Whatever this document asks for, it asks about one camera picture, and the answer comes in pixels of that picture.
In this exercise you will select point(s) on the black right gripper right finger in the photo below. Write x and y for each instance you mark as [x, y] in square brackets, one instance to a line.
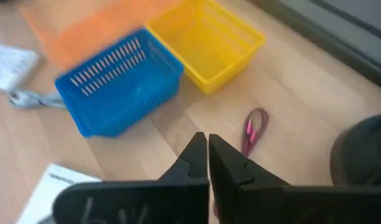
[271, 205]

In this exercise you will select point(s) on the blue slotted plastic basket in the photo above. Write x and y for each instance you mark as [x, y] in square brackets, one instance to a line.
[122, 93]

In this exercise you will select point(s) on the yellow slotted plastic basket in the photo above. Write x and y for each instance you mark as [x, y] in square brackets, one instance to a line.
[209, 46]

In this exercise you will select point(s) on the translucent orange plastic bin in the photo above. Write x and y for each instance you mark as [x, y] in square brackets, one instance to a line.
[84, 28]

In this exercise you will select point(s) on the white printed box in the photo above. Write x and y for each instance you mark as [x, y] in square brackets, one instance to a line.
[50, 189]
[10, 65]

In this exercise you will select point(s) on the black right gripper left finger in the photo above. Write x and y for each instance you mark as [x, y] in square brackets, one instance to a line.
[147, 202]

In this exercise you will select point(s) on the black aluminium table frame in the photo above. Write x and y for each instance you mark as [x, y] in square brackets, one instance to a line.
[333, 43]

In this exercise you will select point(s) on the round black lamp base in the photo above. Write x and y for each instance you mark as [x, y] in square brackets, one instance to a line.
[365, 152]

